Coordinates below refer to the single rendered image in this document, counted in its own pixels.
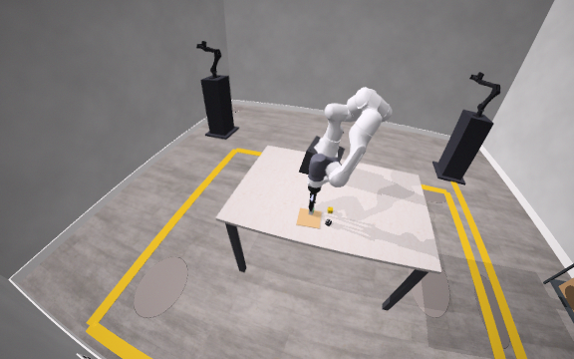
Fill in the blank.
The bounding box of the tan mat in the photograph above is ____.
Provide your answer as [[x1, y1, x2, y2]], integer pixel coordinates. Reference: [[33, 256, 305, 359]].
[[296, 208, 322, 228]]

